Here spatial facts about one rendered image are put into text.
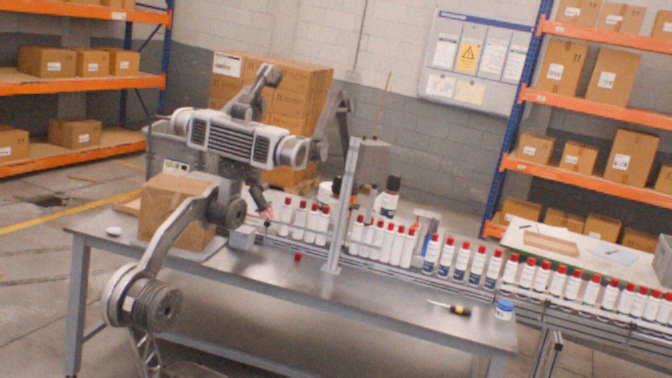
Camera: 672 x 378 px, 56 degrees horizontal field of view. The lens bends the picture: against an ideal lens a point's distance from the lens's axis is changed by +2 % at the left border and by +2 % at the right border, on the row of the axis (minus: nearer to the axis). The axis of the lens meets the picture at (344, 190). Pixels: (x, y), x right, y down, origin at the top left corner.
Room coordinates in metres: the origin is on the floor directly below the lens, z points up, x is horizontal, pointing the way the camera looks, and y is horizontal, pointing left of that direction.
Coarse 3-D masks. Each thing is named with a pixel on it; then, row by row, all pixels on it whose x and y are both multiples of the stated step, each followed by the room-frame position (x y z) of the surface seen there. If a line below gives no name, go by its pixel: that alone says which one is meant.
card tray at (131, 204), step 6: (138, 192) 3.21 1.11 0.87; (126, 198) 3.10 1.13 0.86; (132, 198) 3.16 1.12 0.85; (138, 198) 3.21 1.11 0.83; (114, 204) 2.98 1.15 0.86; (120, 204) 3.05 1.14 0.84; (126, 204) 3.09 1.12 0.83; (132, 204) 3.10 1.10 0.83; (138, 204) 3.12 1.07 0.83; (120, 210) 2.97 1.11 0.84; (126, 210) 2.97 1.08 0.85; (132, 210) 2.96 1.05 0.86; (138, 210) 2.96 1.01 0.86
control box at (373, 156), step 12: (360, 144) 2.73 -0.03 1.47; (372, 144) 2.74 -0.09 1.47; (384, 144) 2.79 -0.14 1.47; (360, 156) 2.72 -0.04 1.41; (372, 156) 2.74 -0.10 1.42; (384, 156) 2.80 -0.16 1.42; (360, 168) 2.71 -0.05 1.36; (372, 168) 2.75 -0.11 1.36; (384, 168) 2.81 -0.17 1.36; (360, 180) 2.71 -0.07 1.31; (372, 180) 2.76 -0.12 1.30; (384, 180) 2.82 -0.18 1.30
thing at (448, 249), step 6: (450, 240) 2.78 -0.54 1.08; (444, 246) 2.79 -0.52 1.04; (450, 246) 2.78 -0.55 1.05; (444, 252) 2.78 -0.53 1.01; (450, 252) 2.77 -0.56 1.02; (444, 258) 2.78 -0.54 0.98; (450, 258) 2.78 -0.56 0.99; (444, 264) 2.77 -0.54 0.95; (450, 264) 2.78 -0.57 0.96; (438, 270) 2.79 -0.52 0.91; (444, 270) 2.77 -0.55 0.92; (438, 276) 2.78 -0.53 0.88; (444, 276) 2.77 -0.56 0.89
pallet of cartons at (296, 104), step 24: (216, 72) 6.48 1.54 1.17; (240, 72) 6.42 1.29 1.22; (288, 72) 6.30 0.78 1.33; (312, 72) 6.30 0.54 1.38; (216, 96) 6.47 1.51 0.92; (264, 96) 6.35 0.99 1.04; (288, 96) 6.29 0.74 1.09; (312, 96) 6.43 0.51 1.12; (264, 120) 6.34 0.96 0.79; (288, 120) 6.28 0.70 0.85; (312, 120) 6.56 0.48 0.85; (288, 168) 6.25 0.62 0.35; (312, 168) 6.85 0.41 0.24; (288, 192) 6.26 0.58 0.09
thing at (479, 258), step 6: (480, 246) 2.76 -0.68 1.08; (480, 252) 2.75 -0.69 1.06; (474, 258) 2.77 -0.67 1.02; (480, 258) 2.74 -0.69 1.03; (474, 264) 2.75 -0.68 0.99; (480, 264) 2.74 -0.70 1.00; (474, 270) 2.75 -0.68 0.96; (480, 270) 2.75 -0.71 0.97; (474, 276) 2.75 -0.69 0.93; (480, 276) 2.76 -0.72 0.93; (468, 282) 2.76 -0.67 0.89; (474, 282) 2.74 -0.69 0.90
